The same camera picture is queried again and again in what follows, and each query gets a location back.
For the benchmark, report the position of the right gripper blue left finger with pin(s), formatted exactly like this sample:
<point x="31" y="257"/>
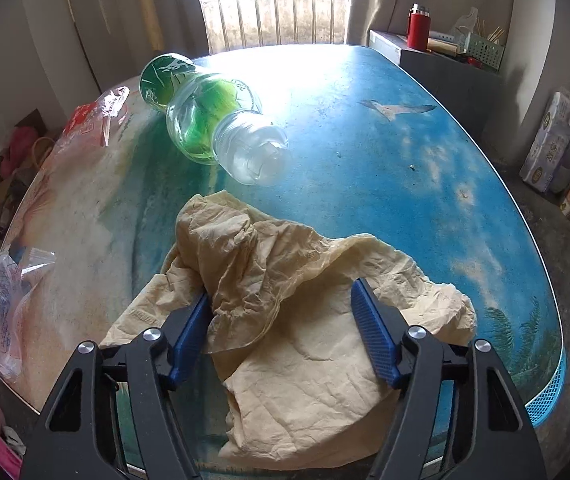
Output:
<point x="186" y="335"/>

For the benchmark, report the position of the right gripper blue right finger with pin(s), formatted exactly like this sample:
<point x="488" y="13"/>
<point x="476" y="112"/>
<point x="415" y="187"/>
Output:
<point x="382" y="351"/>

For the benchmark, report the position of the beige paper bag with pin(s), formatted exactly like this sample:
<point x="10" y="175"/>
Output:
<point x="301" y="390"/>

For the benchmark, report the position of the small clear plastic bag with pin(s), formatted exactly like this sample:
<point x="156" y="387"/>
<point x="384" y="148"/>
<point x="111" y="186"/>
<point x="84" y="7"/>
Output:
<point x="18" y="279"/>

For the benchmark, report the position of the green label plastic bottle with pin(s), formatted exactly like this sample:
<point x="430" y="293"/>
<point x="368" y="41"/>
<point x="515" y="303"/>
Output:
<point x="215" y="120"/>

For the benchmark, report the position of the red printed clear plastic bag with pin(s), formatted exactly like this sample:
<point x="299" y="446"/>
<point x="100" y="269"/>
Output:
<point x="91" y="126"/>

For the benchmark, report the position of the blue plastic trash basket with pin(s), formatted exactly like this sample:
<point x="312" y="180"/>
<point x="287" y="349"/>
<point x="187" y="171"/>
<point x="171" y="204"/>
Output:
<point x="542" y="405"/>

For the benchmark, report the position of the wrapped tissue roll pack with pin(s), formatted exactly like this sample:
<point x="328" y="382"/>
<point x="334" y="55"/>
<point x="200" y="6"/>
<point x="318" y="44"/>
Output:
<point x="549" y="144"/>

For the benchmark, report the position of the cardboard box with pink items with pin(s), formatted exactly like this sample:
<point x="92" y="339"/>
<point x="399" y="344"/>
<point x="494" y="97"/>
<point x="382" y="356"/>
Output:
<point x="23" y="152"/>

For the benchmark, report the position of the grey cabinet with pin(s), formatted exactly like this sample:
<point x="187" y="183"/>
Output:
<point x="468" y="92"/>

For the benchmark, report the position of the wooden rolling pin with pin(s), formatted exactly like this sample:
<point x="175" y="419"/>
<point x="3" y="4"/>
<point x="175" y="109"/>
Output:
<point x="443" y="47"/>

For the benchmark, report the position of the green plastic basket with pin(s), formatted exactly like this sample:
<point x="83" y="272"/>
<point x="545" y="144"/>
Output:
<point x="482" y="50"/>

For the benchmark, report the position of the red thermos bottle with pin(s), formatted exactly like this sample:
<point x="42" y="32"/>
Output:
<point x="418" y="27"/>

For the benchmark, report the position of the window railing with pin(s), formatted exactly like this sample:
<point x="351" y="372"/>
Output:
<point x="242" y="24"/>

